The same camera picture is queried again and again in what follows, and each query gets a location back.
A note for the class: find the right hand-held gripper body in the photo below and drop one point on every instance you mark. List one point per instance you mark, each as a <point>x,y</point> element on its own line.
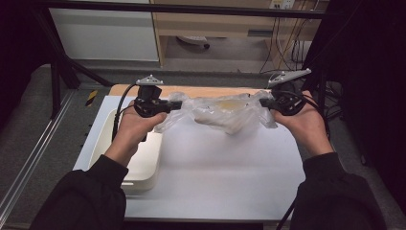
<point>287,102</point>

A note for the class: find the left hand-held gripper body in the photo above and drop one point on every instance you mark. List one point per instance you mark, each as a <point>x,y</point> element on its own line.
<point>149,103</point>

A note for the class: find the clear printed plastic bag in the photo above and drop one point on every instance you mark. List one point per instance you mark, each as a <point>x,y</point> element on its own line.
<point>223,115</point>

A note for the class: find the white plastic bin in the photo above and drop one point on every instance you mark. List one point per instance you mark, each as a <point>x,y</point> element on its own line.
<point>146,166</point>

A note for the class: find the person's right hand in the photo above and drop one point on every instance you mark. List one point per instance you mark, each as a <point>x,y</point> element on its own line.
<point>308,131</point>

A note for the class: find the person's left hand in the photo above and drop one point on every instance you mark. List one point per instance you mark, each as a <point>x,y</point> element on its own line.
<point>130,134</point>

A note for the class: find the black metal stand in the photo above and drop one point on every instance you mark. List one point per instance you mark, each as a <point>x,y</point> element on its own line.
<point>322,96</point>
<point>56,86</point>

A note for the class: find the yellow black tape marker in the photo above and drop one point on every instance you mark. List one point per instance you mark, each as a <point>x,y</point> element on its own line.
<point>91,97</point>

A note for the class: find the grey chair base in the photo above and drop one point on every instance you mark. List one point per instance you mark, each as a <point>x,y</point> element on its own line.
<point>193,40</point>

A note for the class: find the white board sheet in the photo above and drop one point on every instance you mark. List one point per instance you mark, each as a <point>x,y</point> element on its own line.
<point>217,172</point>

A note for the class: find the white cabinet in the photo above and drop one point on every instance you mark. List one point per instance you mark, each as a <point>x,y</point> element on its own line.
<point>105,32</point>

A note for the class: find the black curtain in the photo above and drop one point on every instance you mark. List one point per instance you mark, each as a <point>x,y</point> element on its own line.
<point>16,57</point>
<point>373,96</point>

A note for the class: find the light wooden desk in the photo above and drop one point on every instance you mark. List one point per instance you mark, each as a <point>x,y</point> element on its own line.
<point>220,25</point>

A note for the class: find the black metal crossbar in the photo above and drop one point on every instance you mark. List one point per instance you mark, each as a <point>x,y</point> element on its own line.
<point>178,9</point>

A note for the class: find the white power strip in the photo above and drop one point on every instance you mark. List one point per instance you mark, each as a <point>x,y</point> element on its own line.
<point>282,4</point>

